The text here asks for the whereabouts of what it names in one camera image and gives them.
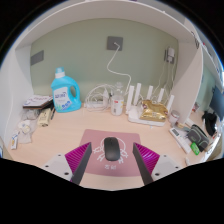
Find small jar with silver lid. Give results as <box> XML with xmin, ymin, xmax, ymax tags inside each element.
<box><xmin>168</xmin><ymin>109</ymin><xmax>181</xmax><ymax>127</ymax></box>

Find white remote control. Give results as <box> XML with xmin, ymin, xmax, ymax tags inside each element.
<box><xmin>168</xmin><ymin>126</ymin><xmax>192</xmax><ymax>154</ymax></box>

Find stack of books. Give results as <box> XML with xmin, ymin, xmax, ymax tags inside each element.
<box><xmin>22</xmin><ymin>94</ymin><xmax>54</xmax><ymax>110</ymax></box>

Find small beige box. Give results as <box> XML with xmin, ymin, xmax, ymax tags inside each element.
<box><xmin>37</xmin><ymin>107</ymin><xmax>52</xmax><ymax>128</ymax></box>

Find white router with antennas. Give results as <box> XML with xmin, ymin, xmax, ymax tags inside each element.
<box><xmin>125</xmin><ymin>82</ymin><xmax>176</xmax><ymax>127</ymax></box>

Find black bag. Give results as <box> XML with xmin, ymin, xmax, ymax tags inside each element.
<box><xmin>201</xmin><ymin>110</ymin><xmax>218</xmax><ymax>137</ymax></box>

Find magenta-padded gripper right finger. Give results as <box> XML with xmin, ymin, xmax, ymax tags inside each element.
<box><xmin>132</xmin><ymin>142</ymin><xmax>183</xmax><ymax>186</ymax></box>

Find clear jar with white label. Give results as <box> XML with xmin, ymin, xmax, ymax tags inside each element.
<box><xmin>110</xmin><ymin>82</ymin><xmax>125</xmax><ymax>117</ymax></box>

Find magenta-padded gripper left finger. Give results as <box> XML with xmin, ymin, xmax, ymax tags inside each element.
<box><xmin>42</xmin><ymin>141</ymin><xmax>93</xmax><ymax>186</ymax></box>

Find grey blank wall plate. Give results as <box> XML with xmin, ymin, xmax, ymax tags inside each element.
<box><xmin>30</xmin><ymin>49</ymin><xmax>45</xmax><ymax>66</ymax></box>

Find pink mouse pad with drawing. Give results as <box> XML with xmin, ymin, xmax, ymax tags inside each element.
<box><xmin>79</xmin><ymin>129</ymin><xmax>142</xmax><ymax>178</ymax></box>

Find white cable from wall socket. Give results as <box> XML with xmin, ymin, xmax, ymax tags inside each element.
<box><xmin>106</xmin><ymin>42</ymin><xmax>132</xmax><ymax>89</ymax></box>

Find white charger cables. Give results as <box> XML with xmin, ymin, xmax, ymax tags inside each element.
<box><xmin>153</xmin><ymin>61</ymin><xmax>176</xmax><ymax>101</ymax></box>

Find black computer mouse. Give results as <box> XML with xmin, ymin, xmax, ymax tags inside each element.
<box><xmin>103</xmin><ymin>136</ymin><xmax>122</xmax><ymax>162</ymax></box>

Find coiled white cable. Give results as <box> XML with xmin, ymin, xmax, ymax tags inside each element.
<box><xmin>83</xmin><ymin>83</ymin><xmax>113</xmax><ymax>109</ymax></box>

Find dark monitor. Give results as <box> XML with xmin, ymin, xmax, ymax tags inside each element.
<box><xmin>209</xmin><ymin>85</ymin><xmax>224</xmax><ymax>121</ymax></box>

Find blue detergent bottle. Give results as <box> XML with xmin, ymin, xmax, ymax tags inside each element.
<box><xmin>50</xmin><ymin>66</ymin><xmax>83</xmax><ymax>114</ymax></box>

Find grey pencil case green trim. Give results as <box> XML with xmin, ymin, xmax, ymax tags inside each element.
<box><xmin>186</xmin><ymin>124</ymin><xmax>210</xmax><ymax>153</ymax></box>

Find white wall charger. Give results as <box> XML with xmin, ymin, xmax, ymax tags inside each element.
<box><xmin>165</xmin><ymin>47</ymin><xmax>176</xmax><ymax>64</ymax></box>

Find green tissue pack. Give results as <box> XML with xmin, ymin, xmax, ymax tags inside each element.
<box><xmin>189</xmin><ymin>142</ymin><xmax>201</xmax><ymax>156</ymax></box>

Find dark grey wall socket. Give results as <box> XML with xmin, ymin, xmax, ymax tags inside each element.
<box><xmin>106</xmin><ymin>35</ymin><xmax>124</xmax><ymax>52</ymax></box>

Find gold foil bag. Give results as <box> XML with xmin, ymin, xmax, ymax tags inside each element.
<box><xmin>139</xmin><ymin>99</ymin><xmax>168</xmax><ymax>123</ymax></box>

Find white desk divider panel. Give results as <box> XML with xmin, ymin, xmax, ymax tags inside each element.
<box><xmin>173</xmin><ymin>41</ymin><xmax>204</xmax><ymax>118</ymax></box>

